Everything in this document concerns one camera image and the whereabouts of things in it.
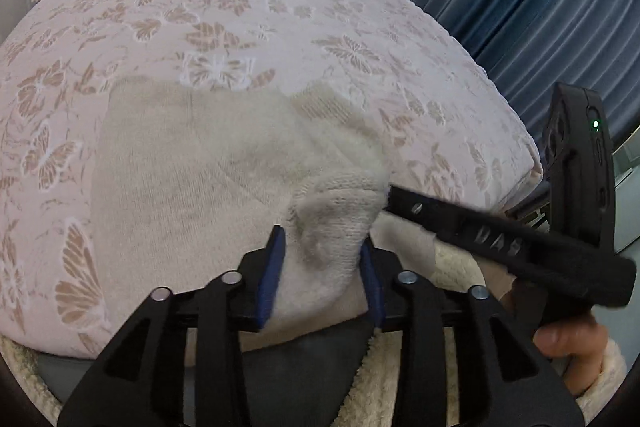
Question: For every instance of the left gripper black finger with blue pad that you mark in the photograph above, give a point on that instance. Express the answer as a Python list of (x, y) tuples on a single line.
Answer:
[(503, 380), (137, 380)]

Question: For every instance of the cream fluffy sleeve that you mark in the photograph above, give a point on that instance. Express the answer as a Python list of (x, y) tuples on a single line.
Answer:
[(612, 374)]

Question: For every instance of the beige knit sweater black hearts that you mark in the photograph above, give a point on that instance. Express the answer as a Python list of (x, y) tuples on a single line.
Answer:
[(187, 181)]

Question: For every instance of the pink butterfly bedspread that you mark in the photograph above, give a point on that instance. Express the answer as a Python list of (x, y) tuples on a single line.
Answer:
[(459, 137)]

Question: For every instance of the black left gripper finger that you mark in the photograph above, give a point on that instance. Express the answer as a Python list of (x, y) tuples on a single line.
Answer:
[(430, 214)]

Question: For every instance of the person's hand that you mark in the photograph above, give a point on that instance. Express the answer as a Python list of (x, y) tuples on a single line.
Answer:
[(583, 341)]

